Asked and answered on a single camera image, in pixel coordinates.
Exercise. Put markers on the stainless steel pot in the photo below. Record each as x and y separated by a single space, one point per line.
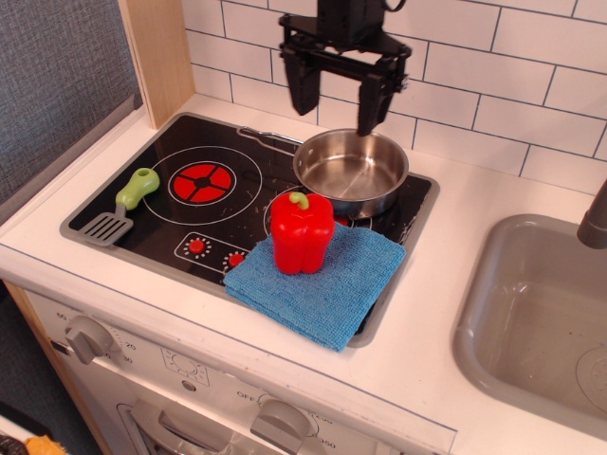
359 175

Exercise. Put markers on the grey oven knob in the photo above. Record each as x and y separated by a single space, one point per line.
281 425
88 339

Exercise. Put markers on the right grey oven knob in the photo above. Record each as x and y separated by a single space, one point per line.
281 425

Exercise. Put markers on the black toy stove top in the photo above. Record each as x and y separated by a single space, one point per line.
217 183

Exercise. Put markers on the grey oven door handle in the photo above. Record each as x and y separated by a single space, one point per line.
182 431

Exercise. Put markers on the blue folded cloth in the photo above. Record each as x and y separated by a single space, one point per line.
326 307

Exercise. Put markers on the left grey oven knob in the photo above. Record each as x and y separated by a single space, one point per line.
88 339

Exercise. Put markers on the orange object at corner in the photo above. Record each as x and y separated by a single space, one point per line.
43 445

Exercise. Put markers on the grey faucet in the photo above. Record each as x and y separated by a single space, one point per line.
592 230

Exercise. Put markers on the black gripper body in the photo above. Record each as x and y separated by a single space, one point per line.
347 38

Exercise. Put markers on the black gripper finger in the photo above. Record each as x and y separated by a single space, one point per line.
304 79
375 95

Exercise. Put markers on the grey sink basin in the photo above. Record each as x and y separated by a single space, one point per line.
532 332

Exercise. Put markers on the green handled grey spatula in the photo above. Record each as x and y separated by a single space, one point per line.
108 227

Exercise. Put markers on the red toy bell pepper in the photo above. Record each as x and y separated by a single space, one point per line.
302 227

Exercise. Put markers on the wooden side post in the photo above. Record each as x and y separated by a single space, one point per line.
156 35

